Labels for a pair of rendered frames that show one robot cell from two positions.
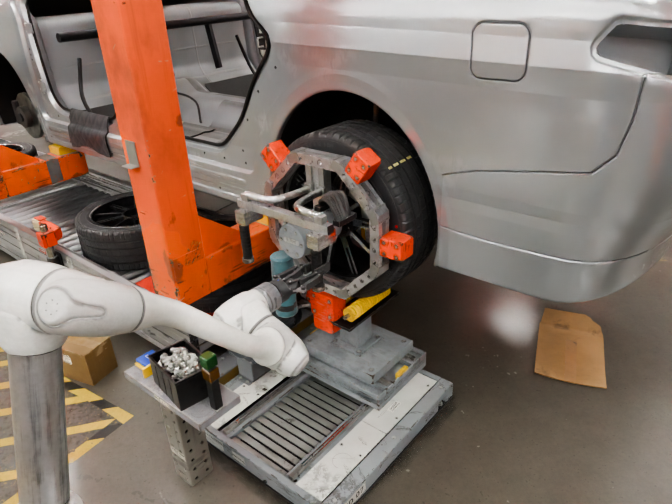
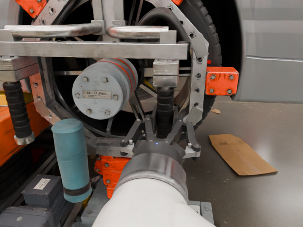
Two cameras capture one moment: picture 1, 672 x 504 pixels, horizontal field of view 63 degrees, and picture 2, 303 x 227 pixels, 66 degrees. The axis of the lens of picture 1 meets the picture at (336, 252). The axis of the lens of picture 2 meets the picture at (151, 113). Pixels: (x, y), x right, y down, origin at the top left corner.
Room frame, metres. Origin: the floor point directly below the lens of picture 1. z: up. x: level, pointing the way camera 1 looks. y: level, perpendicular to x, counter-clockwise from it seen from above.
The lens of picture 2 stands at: (1.20, 0.34, 1.04)
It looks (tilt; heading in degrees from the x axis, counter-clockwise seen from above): 23 degrees down; 326
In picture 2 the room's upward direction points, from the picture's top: straight up
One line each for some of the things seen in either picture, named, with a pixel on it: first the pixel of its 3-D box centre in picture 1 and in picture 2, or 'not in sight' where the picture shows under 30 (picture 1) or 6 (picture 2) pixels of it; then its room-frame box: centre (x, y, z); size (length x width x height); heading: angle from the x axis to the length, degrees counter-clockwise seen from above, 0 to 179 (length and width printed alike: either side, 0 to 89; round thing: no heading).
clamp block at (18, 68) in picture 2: (249, 213); (16, 65); (1.82, 0.30, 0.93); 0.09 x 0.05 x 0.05; 139
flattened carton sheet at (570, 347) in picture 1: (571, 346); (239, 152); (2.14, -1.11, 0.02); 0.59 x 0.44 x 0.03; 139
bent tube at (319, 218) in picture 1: (319, 194); (139, 15); (1.70, 0.04, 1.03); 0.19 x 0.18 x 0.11; 139
